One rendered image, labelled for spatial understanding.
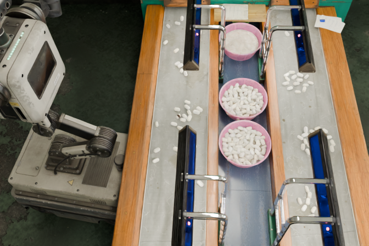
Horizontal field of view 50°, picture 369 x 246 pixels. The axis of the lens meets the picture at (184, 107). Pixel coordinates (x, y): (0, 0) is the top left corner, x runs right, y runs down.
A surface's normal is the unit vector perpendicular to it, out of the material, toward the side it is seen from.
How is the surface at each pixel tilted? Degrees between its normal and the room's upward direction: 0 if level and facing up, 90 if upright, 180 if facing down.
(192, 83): 0
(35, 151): 0
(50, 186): 0
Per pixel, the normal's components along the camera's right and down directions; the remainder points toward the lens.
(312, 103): -0.04, -0.55
